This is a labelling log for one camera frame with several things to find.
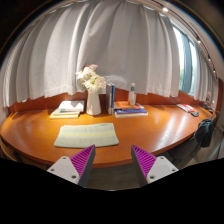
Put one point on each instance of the dark jacket on chair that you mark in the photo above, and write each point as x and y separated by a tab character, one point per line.
204	133

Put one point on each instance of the light green folded towel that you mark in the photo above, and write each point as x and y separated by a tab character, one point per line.
82	136

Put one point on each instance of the grey white curtain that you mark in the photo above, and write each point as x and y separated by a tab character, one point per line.
129	43

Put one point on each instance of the orange flat book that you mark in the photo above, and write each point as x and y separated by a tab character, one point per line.
125	105

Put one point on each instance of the grey office chair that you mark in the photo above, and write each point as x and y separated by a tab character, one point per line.
179	154

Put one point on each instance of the red white magazine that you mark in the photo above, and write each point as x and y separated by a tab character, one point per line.
186	107

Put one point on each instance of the blue stacked book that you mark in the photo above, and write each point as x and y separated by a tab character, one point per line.
130	113

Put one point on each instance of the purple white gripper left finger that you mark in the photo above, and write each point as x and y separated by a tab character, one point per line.
76	168

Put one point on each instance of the white ceramic vase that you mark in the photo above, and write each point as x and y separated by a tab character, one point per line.
93	103

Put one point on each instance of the small dark desk object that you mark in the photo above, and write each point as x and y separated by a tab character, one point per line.
195	114

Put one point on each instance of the white flower bouquet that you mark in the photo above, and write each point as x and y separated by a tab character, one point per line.
89	79

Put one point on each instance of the yellow flat book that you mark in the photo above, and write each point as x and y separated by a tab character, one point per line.
63	115

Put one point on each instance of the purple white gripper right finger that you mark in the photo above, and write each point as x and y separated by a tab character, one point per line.
150	168

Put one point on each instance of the white open book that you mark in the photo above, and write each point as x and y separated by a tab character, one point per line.
67	107

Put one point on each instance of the upright dark books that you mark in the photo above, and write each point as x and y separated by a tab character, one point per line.
110	96

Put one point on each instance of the clear plastic water bottle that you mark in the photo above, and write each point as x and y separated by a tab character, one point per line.
132	95

